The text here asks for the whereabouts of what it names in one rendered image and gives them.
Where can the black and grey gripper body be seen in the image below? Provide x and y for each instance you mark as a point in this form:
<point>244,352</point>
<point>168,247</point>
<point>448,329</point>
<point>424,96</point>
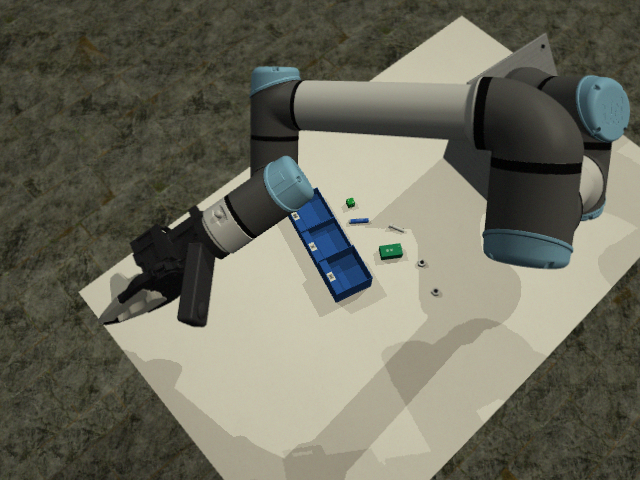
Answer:
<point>156,250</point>

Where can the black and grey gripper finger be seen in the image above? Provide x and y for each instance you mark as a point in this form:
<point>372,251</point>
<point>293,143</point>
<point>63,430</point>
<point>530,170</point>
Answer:
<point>153,301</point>
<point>133,290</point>

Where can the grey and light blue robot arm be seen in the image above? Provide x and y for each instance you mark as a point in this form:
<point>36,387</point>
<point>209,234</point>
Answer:
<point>531,212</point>

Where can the green 9v battery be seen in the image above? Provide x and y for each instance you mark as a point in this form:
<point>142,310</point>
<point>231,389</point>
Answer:
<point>391,251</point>

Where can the blue rack of bins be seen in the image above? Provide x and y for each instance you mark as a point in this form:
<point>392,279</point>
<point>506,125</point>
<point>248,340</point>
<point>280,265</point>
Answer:
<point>337,261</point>

